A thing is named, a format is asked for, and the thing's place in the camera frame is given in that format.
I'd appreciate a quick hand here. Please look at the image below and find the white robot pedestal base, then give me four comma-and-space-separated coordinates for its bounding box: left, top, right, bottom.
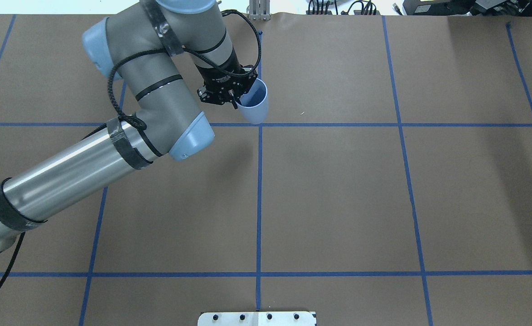
197, 311, 317, 326

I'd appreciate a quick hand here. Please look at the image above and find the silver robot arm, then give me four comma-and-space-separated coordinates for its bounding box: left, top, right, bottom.
0, 0, 259, 254

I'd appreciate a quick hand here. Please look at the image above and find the blue plastic cup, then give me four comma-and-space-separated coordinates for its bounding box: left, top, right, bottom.
238, 78, 269, 125

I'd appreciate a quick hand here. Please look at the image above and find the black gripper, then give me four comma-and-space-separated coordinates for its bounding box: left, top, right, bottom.
196, 66, 258, 110

